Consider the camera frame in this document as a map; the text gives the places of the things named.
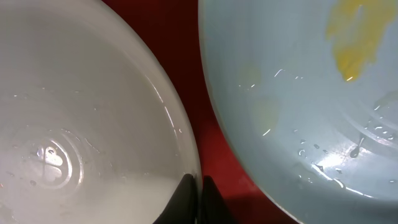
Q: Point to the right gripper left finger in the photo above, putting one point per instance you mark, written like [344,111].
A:
[182,206]

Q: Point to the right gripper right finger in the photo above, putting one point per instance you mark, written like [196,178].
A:
[213,208]

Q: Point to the white plate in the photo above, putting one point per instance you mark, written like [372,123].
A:
[92,130]

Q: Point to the red tray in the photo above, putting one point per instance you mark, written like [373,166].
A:
[170,29]

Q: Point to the light blue plate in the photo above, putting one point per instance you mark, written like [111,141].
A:
[321,147]

